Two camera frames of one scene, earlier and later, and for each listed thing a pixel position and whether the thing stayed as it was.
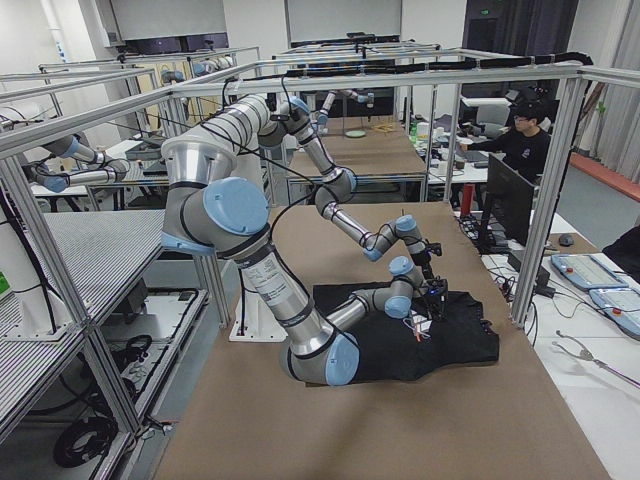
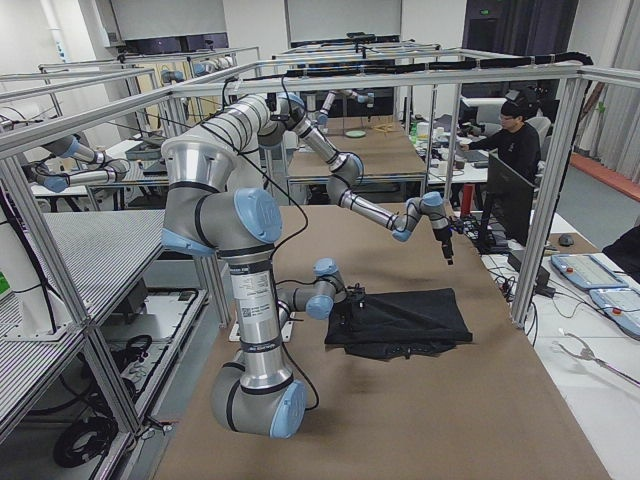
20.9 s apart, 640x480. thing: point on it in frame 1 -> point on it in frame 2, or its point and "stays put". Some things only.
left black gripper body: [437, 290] -> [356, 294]
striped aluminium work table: [107, 252] stays put
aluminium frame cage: [35, 230] stays put
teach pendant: [586, 271] stays put
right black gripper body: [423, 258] -> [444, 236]
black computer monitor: [510, 199] stays put
